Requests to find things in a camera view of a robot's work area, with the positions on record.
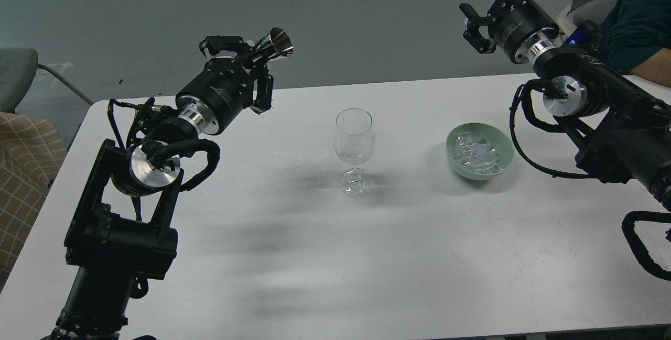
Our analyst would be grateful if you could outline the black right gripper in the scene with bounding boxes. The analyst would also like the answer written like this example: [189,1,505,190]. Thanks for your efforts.
[459,0,560,64]

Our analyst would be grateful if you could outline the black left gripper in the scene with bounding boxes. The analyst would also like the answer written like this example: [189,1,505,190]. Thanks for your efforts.
[176,35,275,135]

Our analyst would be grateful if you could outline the steel cocktail jigger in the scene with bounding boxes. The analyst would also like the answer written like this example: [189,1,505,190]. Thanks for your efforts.
[250,27,294,64]

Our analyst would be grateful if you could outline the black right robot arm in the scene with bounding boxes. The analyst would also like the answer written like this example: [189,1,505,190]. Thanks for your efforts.
[459,0,669,280]

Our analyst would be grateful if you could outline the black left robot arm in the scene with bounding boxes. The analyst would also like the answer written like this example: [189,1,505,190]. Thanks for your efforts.
[49,27,294,339]

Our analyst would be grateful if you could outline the clear wine glass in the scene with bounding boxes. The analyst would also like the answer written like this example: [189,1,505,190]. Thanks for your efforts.
[333,107,376,198]

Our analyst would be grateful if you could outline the clear ice cubes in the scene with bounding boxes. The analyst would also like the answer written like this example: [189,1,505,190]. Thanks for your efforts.
[451,132,503,175]

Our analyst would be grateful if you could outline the person in teal shirt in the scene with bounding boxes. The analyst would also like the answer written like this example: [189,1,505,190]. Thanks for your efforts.
[600,0,670,87]

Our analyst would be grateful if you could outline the green bowl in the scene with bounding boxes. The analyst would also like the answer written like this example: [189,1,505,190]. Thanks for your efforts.
[444,122,515,181]

